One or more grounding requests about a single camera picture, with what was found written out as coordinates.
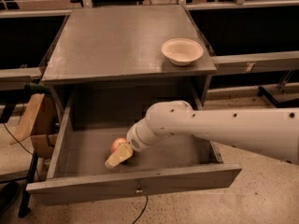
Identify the white paper bowl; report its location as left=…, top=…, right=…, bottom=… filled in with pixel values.
left=162, top=38, right=204, bottom=66

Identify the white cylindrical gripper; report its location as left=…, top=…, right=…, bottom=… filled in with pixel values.
left=105, top=119, right=162, bottom=169

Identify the grey rail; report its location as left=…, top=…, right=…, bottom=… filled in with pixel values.
left=212, top=51, right=299, bottom=76
left=0, top=67, right=45, bottom=91

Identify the black floor cable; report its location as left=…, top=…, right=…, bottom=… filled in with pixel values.
left=132, top=195, right=149, bottom=224

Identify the grey rail left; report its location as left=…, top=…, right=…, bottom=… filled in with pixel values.
left=0, top=67, right=45, bottom=91

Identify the black stand leg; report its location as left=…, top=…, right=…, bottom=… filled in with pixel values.
left=18, top=152, right=38, bottom=218

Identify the red apple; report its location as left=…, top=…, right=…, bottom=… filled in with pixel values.
left=110, top=137, right=127, bottom=153

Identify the grey cabinet with counter top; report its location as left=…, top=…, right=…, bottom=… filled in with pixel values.
left=41, top=5, right=218, bottom=117

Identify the open grey top drawer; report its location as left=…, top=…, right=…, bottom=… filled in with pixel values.
left=27, top=89, right=241, bottom=205

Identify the brown cardboard box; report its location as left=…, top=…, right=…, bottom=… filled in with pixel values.
left=10, top=94, right=57, bottom=159

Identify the grey rail right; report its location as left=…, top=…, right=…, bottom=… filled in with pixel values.
left=212, top=51, right=299, bottom=76

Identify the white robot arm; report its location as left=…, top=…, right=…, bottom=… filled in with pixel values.
left=105, top=101, right=299, bottom=168

